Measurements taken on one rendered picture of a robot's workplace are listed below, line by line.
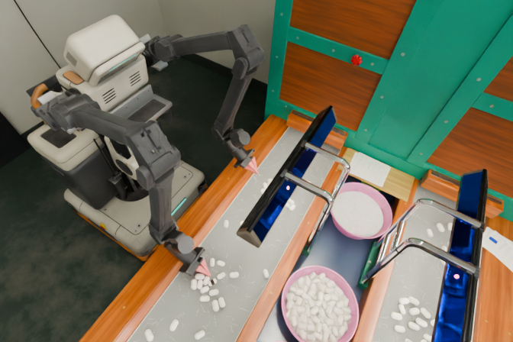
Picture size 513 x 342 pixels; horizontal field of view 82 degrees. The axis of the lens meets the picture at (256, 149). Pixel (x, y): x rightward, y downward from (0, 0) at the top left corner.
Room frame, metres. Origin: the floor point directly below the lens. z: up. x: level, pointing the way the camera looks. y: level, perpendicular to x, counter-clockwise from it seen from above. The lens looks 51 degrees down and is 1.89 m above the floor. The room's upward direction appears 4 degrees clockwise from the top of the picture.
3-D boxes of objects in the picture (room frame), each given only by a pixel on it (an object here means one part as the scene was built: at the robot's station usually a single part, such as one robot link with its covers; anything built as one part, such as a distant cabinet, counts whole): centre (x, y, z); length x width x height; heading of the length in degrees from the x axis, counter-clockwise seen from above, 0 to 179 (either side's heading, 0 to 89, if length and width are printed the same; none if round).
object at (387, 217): (0.63, -0.46, 0.72); 0.27 x 0.27 x 0.10
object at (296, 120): (1.03, -0.29, 0.83); 0.30 x 0.06 x 0.07; 62
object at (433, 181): (0.71, -0.89, 0.83); 0.30 x 0.06 x 0.07; 62
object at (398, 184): (0.83, -0.57, 0.77); 0.33 x 0.15 x 0.01; 62
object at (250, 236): (0.61, -0.14, 1.08); 0.62 x 0.08 x 0.07; 152
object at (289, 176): (0.57, -0.21, 0.90); 0.20 x 0.19 x 0.45; 152
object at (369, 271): (0.38, -0.56, 0.90); 0.20 x 0.19 x 0.45; 152
